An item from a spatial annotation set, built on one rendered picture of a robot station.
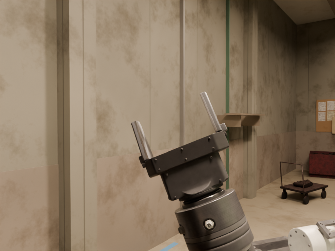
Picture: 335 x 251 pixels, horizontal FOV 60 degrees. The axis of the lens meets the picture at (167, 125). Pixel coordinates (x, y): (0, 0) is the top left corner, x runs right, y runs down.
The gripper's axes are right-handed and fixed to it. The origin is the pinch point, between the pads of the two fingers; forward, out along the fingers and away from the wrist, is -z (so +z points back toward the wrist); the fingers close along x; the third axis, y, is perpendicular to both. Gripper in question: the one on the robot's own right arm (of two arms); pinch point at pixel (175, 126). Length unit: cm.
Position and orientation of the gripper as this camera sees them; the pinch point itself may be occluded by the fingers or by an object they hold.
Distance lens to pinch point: 42.0
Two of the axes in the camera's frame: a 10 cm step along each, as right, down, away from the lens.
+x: 9.2, -3.8, -1.3
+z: 3.5, 9.2, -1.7
